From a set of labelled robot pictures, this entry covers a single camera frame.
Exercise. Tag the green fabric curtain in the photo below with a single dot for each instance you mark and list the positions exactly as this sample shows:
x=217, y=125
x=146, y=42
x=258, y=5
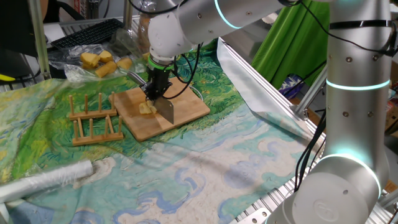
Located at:
x=289, y=46

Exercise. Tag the grey metal box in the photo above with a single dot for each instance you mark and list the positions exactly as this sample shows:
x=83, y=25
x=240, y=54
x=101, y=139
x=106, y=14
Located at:
x=248, y=46

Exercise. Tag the cardboard box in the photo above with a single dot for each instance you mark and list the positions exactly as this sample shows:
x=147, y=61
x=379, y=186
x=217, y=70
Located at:
x=392, y=118

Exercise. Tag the black monitor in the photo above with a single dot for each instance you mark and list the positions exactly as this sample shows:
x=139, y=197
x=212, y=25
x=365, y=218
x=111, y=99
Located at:
x=14, y=25

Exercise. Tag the small yellow potato scrap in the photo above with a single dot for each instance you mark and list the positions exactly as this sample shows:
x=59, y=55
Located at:
x=146, y=56

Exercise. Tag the clear plastic bag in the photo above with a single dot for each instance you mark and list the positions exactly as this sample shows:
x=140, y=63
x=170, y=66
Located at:
x=70, y=71

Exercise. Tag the thin potato slice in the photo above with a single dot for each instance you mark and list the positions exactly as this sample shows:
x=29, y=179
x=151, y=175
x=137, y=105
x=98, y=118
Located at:
x=143, y=109

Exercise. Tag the blue patterned bag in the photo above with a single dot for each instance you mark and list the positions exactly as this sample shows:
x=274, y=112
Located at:
x=290, y=87

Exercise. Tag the aluminium frame post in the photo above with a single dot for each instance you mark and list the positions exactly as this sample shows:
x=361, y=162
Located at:
x=128, y=14
x=311, y=90
x=38, y=37

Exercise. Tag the plastic wrap roll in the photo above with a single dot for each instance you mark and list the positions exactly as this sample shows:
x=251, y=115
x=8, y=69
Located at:
x=46, y=182

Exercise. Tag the painted landscape tablecloth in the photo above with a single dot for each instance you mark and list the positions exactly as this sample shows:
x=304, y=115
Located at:
x=202, y=174

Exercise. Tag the bamboo cutting board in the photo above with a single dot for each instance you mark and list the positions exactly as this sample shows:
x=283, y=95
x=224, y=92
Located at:
x=189, y=109

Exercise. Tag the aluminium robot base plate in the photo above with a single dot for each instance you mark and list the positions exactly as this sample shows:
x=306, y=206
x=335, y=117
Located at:
x=253, y=217

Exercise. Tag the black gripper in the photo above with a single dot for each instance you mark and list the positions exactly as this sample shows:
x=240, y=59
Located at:
x=160, y=77

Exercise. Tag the white paper sheet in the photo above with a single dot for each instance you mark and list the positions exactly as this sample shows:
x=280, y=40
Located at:
x=53, y=32

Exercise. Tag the black keyboard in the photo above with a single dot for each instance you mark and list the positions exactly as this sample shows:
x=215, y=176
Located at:
x=84, y=34

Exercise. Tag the yellow food chunks pile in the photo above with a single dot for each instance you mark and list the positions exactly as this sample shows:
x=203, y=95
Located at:
x=90, y=59

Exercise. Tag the brown jar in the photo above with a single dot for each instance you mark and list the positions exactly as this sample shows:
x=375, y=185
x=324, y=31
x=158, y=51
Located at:
x=143, y=31

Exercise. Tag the steel cleaver knife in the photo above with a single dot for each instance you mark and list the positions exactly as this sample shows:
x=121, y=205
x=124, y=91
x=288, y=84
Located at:
x=166, y=109

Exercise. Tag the wooden peg rack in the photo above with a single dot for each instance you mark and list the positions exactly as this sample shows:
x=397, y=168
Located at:
x=96, y=139

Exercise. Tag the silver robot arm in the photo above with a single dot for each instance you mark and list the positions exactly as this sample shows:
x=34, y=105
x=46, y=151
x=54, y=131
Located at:
x=357, y=124

